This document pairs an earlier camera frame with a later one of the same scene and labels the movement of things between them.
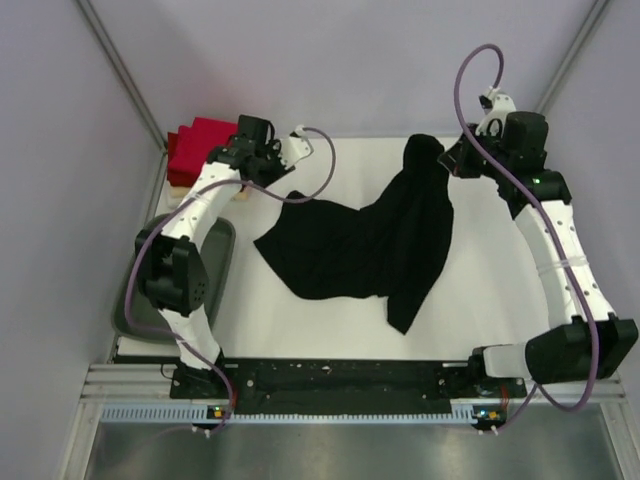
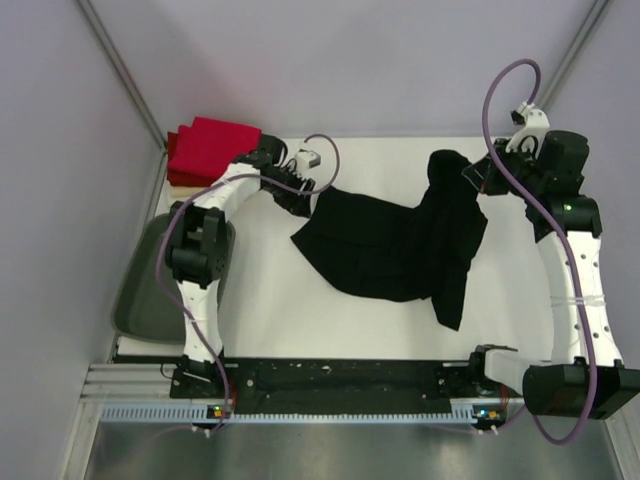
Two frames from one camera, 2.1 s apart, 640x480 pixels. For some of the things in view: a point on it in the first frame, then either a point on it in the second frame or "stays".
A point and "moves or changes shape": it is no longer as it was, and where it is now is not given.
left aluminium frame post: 106,44 stays
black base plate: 346,386 stays
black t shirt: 397,247 moves or changes shape
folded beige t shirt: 177,194 stays
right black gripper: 453,160 -> 478,172
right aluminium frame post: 579,43 stays
